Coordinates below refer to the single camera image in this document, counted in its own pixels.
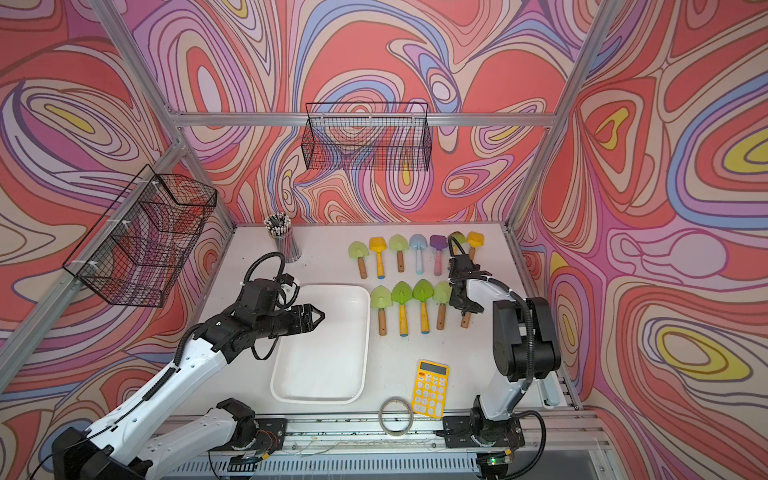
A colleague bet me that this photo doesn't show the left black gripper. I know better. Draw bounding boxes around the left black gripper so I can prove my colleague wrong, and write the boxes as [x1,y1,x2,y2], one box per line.
[255,302,328,341]

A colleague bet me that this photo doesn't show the purple shovel pink handle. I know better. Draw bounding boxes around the purple shovel pink handle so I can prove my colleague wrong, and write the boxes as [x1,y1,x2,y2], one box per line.
[429,235,448,277]

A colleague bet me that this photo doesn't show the blue shovel pink handle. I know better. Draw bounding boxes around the blue shovel pink handle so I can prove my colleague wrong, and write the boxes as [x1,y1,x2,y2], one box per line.
[409,234,427,275]

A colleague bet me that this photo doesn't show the green shovel wooden handle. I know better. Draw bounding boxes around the green shovel wooden handle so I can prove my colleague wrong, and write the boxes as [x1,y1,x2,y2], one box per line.
[389,234,409,273]
[461,312,472,329]
[348,241,369,280]

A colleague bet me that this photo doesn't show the green plastic shovel yellow handle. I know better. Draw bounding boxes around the green plastic shovel yellow handle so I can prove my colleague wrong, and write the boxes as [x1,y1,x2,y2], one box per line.
[391,281,413,337]

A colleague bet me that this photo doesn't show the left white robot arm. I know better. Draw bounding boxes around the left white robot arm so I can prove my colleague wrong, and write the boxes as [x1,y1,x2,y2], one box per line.
[51,279,325,479]

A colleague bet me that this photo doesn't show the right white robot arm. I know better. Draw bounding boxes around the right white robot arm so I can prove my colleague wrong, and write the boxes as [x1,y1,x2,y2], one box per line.
[448,237,562,449]

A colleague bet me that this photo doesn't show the white plastic storage box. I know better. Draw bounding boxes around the white plastic storage box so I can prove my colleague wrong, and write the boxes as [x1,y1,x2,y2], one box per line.
[270,284,372,405]

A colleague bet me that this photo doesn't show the clear cup of pens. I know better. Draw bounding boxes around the clear cup of pens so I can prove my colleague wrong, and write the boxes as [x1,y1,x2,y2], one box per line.
[264,213,301,263]

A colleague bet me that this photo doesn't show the yellow calculator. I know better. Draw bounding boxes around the yellow calculator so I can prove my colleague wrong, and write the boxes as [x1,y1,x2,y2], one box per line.
[411,360,450,420]

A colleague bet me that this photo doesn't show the grey tape ring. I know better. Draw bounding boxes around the grey tape ring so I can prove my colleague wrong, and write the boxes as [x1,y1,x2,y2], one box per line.
[377,396,415,437]

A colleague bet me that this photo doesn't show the black wire basket back wall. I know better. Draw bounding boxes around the black wire basket back wall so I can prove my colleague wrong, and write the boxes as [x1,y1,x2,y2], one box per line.
[301,101,432,172]

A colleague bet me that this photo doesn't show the black wire basket wall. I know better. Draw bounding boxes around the black wire basket wall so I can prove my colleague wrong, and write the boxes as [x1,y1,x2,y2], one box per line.
[301,101,432,172]
[62,166,218,308]

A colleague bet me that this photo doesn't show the black wire basket left wall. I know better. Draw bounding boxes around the black wire basket left wall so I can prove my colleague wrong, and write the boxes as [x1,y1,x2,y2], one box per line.
[62,166,218,308]

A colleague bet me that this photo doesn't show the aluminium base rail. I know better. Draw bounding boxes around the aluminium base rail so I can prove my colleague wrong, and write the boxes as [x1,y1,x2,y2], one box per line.
[159,411,626,479]

